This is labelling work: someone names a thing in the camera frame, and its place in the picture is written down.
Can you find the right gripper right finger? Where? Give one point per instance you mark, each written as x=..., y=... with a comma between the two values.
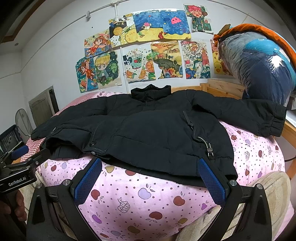
x=214, y=182

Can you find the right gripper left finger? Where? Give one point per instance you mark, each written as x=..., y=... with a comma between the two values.
x=43, y=221

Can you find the black padded jacket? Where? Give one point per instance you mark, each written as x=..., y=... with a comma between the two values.
x=160, y=133

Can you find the person's left hand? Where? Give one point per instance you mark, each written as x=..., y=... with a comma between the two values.
x=19, y=209

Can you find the black plastic crate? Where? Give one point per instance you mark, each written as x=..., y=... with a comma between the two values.
x=10, y=138

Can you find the beige fleece blanket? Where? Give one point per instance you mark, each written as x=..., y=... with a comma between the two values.
x=277, y=189

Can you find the standing fan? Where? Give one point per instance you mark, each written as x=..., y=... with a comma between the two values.
x=23, y=124

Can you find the pink apple print quilt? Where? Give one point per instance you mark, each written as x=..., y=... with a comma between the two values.
x=127, y=205

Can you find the grey door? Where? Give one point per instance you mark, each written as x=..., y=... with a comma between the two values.
x=44, y=106

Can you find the orange-haired girl drawing lower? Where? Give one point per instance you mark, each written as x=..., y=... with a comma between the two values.
x=86, y=75

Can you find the blond boy drawing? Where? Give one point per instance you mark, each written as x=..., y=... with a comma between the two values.
x=107, y=70

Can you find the yellow bear drawing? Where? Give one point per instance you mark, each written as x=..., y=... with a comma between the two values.
x=219, y=66

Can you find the anime girl drawing upper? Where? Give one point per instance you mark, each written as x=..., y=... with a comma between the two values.
x=97, y=44

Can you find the plastic bag of bedding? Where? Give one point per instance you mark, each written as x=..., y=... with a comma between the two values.
x=260, y=59

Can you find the fruit juice drawing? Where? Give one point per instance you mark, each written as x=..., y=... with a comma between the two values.
x=138, y=63

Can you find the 2024 city drawing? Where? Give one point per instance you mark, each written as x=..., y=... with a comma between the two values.
x=196, y=59

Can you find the landscape hills drawing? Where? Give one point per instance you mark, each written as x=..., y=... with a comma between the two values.
x=167, y=59

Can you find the pineapple yellow drawing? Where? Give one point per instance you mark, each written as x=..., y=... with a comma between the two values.
x=122, y=30

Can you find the blue sea beach drawing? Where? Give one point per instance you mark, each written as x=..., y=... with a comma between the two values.
x=163, y=24

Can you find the red-haired child drawing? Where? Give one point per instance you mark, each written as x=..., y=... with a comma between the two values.
x=199, y=16

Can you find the white wall conduit pipe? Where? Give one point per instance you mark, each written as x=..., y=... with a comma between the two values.
x=114, y=4

